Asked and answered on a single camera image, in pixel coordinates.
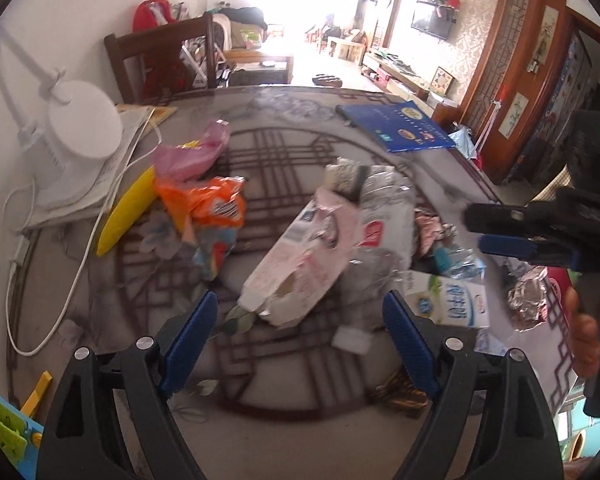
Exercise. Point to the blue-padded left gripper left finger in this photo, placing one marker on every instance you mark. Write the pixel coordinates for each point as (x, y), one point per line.
(82, 438)

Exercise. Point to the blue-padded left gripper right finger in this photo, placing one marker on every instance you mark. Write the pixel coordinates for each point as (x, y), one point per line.
(516, 438)

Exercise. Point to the silver foil wrapper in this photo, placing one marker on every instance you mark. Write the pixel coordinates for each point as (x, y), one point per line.
(527, 300)

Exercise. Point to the white green milk carton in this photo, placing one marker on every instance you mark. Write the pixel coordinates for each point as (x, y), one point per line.
(445, 301)

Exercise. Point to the brown paper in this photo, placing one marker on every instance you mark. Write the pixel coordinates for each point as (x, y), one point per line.
(430, 229)

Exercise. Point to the pink white carton box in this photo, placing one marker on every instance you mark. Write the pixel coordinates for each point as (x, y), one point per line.
(305, 262)

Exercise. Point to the orange snack bag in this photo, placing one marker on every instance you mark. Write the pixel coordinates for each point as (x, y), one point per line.
(208, 214)

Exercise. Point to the pink plastic snack bag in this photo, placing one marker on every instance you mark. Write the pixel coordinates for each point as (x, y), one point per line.
(192, 160)

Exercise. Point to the red green trash bin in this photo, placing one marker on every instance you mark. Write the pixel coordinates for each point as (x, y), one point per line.
(558, 290)

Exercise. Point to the person's right hand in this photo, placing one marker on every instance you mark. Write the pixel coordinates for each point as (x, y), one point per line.
(583, 337)

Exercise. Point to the beige checked chair cover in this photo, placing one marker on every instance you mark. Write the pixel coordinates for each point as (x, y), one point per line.
(562, 180)

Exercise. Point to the teal clear plastic wrapper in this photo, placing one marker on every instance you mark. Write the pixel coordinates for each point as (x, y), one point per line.
(459, 263)

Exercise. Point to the light blue plastic bag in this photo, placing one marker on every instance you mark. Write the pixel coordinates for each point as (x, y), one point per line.
(462, 137)

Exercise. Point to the blue hardcover book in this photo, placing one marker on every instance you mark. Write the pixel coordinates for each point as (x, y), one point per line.
(399, 128)

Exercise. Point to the low wooden tv cabinet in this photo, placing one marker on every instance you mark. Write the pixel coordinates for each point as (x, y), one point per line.
(386, 75)

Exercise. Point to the yellow silicone banana case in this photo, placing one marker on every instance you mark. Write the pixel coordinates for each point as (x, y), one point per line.
(131, 206)

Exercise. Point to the small rolling stool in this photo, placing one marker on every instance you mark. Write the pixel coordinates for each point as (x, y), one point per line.
(327, 81)

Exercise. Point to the white desk lamp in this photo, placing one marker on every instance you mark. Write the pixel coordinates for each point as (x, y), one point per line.
(81, 126)

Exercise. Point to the stack of white papers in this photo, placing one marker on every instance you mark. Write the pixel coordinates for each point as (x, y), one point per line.
(96, 183)

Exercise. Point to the wooden sofa with cushions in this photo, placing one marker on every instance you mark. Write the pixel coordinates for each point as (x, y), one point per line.
(252, 55)

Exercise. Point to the dark wooden chair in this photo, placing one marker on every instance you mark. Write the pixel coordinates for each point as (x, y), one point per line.
(162, 46)

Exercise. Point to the wall-mounted television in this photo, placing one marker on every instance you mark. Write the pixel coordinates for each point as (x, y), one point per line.
(433, 19)

